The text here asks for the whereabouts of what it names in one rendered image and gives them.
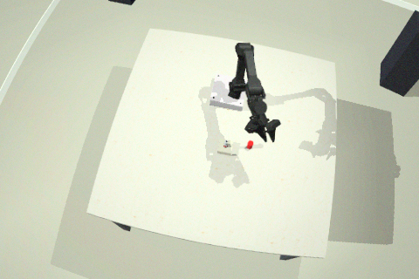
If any beige square block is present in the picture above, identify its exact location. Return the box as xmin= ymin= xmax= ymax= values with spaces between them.
xmin=217 ymin=139 xmax=234 ymax=156

